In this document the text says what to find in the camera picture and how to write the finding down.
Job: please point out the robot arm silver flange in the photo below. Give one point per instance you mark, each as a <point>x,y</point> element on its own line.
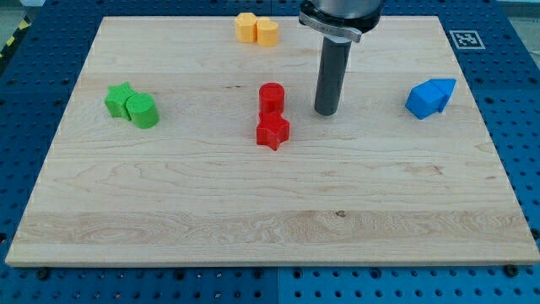
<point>341,20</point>

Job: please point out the yellow heart block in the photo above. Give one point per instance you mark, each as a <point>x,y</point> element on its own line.
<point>267,32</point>

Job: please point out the red star block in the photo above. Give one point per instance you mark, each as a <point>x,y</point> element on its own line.
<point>272,129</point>

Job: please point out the red cylinder block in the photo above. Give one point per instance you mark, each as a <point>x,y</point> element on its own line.
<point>271,98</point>

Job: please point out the wooden board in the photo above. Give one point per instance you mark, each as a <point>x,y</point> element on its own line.
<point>371,185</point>

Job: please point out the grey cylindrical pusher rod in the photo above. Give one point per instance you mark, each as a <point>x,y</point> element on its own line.
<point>333,63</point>

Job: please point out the yellow hexagon block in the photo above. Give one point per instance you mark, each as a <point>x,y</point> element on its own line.
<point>246,27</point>

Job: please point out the green cylinder block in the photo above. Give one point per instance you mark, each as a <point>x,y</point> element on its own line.
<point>142,110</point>

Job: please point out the green star block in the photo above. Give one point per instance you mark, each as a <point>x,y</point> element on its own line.
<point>116,100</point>

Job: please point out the blue cube block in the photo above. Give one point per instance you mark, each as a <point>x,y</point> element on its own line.
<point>427,98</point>

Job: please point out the blue triangle block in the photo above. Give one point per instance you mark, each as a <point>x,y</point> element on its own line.
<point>446,87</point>

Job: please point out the white fiducial marker tag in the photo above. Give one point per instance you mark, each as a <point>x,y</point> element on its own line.
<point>466,40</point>

